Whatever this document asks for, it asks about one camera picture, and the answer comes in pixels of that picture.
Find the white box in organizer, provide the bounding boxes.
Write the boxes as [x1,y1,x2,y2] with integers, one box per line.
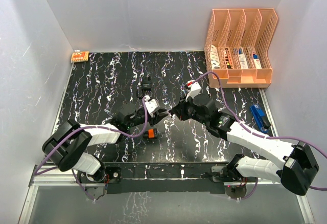
[209,45,220,69]

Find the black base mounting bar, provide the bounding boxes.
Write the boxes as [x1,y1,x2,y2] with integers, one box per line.
[102,161,259,194]

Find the blue red white box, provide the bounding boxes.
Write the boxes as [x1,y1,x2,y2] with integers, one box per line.
[252,52,262,69]

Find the blue black stapler tool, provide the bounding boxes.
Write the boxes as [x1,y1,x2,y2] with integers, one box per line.
[250,104,271,133]

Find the small orange card box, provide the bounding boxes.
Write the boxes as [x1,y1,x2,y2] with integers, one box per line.
[71,51,89,63]

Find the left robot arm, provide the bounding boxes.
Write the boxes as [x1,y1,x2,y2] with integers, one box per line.
[42,100,168,183]

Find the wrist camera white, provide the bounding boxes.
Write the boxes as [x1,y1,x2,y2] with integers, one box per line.
[185,80,201,101]
[144,95,159,118]

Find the purple cable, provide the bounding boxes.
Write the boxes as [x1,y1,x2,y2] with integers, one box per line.
[34,95,149,201]
[191,71,327,191]

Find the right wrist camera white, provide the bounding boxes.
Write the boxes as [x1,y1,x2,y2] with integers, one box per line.
[185,80,201,101]

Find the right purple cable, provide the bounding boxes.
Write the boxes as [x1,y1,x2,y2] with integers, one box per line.
[191,71,327,191]

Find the orange plastic file organizer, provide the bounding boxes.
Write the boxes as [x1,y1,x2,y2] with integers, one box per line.
[204,8,278,88]

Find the dark markers in organizer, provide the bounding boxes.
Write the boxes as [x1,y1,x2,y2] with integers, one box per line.
[224,48,233,69]

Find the orange black padlock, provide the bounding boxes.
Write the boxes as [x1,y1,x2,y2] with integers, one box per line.
[144,128,158,139]

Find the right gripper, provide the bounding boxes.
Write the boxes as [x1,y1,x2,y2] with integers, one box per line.
[172,94,208,126]

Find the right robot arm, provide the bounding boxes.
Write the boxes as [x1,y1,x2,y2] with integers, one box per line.
[170,94,319,196]

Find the white blue tube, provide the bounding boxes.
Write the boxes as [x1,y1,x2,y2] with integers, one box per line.
[235,47,248,69]

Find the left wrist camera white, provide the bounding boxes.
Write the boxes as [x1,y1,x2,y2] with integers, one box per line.
[144,95,159,118]

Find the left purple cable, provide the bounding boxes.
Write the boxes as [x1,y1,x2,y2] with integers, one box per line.
[34,95,149,201]

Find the black marble pattern mat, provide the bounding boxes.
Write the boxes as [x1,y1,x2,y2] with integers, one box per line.
[45,51,279,164]

